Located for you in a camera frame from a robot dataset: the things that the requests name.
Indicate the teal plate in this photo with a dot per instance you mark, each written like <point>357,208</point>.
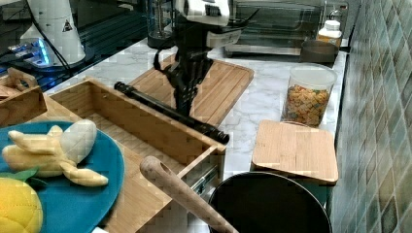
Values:
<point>69,207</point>

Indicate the toaster oven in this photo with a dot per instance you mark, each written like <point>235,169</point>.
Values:
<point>281,26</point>

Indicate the dark brown bowl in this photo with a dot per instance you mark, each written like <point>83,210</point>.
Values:
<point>318,52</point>

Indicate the black pan with wooden handle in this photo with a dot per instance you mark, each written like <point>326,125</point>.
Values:
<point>251,202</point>

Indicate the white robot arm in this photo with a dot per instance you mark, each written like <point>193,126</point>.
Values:
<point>214,12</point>

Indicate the white lidded bottle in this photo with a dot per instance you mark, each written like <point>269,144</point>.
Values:
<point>330,33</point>

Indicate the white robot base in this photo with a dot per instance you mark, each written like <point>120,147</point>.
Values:
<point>53,39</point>

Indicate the glass blender jar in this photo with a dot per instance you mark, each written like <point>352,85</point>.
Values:
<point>160,16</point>

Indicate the wooden box left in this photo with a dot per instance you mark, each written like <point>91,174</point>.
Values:
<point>21,98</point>

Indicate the yellow plush fruit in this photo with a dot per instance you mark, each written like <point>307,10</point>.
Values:
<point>21,209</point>

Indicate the bamboo cutting board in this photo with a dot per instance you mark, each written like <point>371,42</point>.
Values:
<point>217,94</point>

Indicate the plush peeled banana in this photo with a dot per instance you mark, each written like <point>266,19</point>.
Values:
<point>56,153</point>

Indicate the black drawer handle bar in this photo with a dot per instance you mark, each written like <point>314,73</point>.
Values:
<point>197,125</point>

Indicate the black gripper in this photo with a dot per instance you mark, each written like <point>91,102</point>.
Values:
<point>194,40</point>

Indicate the cereal jar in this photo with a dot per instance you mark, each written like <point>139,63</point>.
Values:
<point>309,88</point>

